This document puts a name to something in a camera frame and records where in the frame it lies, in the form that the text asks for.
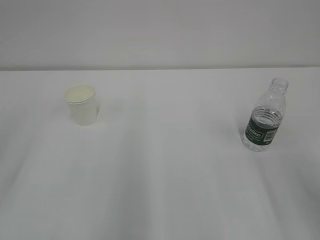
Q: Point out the white paper cup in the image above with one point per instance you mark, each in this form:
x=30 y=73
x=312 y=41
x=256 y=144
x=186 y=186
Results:
x=83 y=106

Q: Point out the clear bottle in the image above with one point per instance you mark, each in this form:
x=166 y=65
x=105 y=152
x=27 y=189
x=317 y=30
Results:
x=266 y=116

